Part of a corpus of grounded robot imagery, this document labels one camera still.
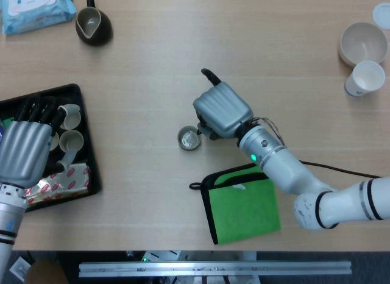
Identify grey-green ceramic teacup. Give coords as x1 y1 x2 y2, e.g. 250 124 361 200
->
177 126 202 152

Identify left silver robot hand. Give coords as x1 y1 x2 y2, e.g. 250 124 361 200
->
0 94 79 187

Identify white plastic lid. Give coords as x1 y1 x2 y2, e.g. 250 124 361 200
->
372 2 390 30

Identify white paper cup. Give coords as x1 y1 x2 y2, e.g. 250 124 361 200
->
344 60 386 98

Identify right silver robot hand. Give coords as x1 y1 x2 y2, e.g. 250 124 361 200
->
193 68 255 141

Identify silver foil packet red labels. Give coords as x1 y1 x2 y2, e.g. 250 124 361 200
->
26 162 91 205

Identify dark right arm cable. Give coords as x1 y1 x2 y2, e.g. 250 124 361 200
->
300 160 382 179

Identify green cloth with black trim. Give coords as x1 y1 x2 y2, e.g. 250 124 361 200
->
189 162 282 246

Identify black plastic tray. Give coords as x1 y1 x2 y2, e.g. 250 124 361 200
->
0 83 102 213

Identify dark ceramic pitcher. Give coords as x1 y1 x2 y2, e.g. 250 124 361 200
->
75 0 113 47

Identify blue wet wipes pack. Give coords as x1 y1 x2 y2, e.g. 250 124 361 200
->
0 0 77 35

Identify aluminium rail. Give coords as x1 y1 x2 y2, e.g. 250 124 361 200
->
78 260 352 278

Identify beige bowl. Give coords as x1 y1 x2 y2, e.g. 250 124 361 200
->
338 21 389 68

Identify orange-brown round stool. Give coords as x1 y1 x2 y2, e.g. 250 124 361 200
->
24 258 69 284

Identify white floor socket box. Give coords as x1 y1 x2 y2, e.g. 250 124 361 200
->
9 256 32 280

